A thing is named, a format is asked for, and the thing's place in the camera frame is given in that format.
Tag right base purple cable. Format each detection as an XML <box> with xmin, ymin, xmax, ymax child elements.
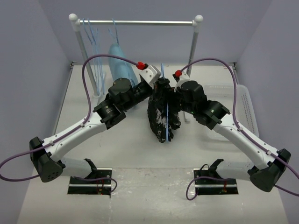
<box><xmin>185</xmin><ymin>175</ymin><xmax>231</xmax><ymax>200</ymax></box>

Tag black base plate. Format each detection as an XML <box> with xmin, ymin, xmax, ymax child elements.
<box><xmin>193</xmin><ymin>168</ymin><xmax>239</xmax><ymax>196</ymax></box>
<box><xmin>67</xmin><ymin>168</ymin><xmax>113</xmax><ymax>196</ymax></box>

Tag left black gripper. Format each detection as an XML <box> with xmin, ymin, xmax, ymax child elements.
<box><xmin>122</xmin><ymin>77</ymin><xmax>170</xmax><ymax>111</ymax></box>

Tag clear plastic basket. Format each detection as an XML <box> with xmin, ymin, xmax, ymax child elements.
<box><xmin>202</xmin><ymin>84</ymin><xmax>259</xmax><ymax>142</ymax></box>

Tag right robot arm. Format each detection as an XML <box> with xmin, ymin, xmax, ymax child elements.
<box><xmin>174</xmin><ymin>81</ymin><xmax>291</xmax><ymax>192</ymax></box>

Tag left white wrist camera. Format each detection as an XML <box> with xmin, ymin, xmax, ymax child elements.
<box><xmin>139</xmin><ymin>65</ymin><xmax>161</xmax><ymax>88</ymax></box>

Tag empty blue wire hanger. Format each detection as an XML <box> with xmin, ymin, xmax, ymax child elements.
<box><xmin>82</xmin><ymin>18</ymin><xmax>106</xmax><ymax>96</ymax></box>

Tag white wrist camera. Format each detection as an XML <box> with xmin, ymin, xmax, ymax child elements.
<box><xmin>173</xmin><ymin>70</ymin><xmax>190</xmax><ymax>92</ymax></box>
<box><xmin>139</xmin><ymin>65</ymin><xmax>161</xmax><ymax>88</ymax></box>

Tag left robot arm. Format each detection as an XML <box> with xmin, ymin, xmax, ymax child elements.
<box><xmin>29</xmin><ymin>78</ymin><xmax>157</xmax><ymax>183</ymax></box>

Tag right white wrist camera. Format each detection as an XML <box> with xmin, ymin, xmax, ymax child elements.
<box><xmin>173</xmin><ymin>70</ymin><xmax>190</xmax><ymax>92</ymax></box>

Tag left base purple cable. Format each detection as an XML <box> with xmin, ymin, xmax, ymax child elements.
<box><xmin>72</xmin><ymin>175</ymin><xmax>119</xmax><ymax>194</ymax></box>

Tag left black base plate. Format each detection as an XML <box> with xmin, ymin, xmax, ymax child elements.
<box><xmin>67</xmin><ymin>168</ymin><xmax>113</xmax><ymax>196</ymax></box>

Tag white metal clothes rack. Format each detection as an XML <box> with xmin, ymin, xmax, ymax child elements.
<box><xmin>68</xmin><ymin>14</ymin><xmax>204</xmax><ymax>124</ymax></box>

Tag light blue folded trousers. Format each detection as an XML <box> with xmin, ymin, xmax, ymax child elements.
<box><xmin>108</xmin><ymin>43</ymin><xmax>140</xmax><ymax>94</ymax></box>

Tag blue wire trouser hanger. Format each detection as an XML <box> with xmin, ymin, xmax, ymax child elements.
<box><xmin>160</xmin><ymin>63</ymin><xmax>170</xmax><ymax>142</ymax></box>

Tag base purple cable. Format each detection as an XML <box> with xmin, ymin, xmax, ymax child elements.
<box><xmin>185</xmin><ymin>175</ymin><xmax>231</xmax><ymax>200</ymax></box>
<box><xmin>72</xmin><ymin>175</ymin><xmax>119</xmax><ymax>194</ymax></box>

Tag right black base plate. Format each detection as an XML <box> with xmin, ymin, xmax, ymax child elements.
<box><xmin>193</xmin><ymin>168</ymin><xmax>239</xmax><ymax>196</ymax></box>

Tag black white patterned trousers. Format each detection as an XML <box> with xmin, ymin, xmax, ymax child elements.
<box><xmin>147</xmin><ymin>78</ymin><xmax>181</xmax><ymax>143</ymax></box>

